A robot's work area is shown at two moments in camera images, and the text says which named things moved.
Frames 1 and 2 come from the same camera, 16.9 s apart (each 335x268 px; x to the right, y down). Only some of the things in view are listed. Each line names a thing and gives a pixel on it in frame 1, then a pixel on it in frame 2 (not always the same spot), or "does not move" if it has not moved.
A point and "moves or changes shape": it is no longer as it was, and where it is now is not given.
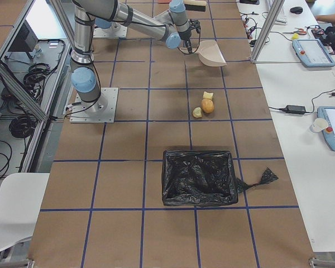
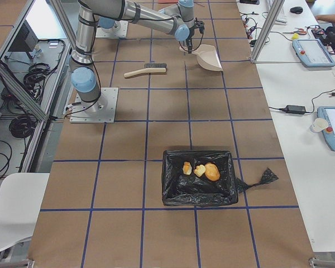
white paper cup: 319,124 does not move
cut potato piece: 207,95 -> 187,168
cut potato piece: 197,112 -> 199,170
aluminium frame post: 276,7 does not move
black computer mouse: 296,9 does not move
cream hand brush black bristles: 195,7 -> 149,68
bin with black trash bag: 202,178 does not move
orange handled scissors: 300,31 does not move
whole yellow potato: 207,105 -> 211,172
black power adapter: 296,109 does not move
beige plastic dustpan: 209,53 moves or changes shape
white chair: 19,203 does not move
